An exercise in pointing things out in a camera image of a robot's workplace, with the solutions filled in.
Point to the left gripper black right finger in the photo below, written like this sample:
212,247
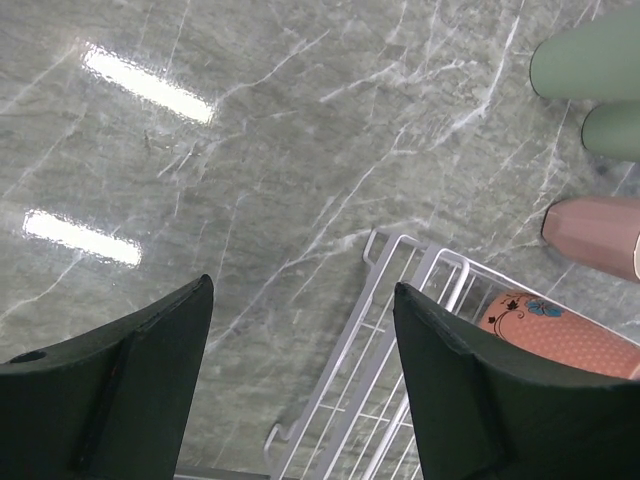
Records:
482,408

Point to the white wire dish rack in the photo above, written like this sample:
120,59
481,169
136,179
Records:
357,422

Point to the short green plastic cup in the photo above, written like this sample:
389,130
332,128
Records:
612,130

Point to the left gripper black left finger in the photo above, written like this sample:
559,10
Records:
111,403

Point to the orange floral mug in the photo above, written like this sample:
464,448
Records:
546,329

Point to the tall green plastic cup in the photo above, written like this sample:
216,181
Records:
595,61

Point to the pink mug, cream inside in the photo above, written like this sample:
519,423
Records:
598,232

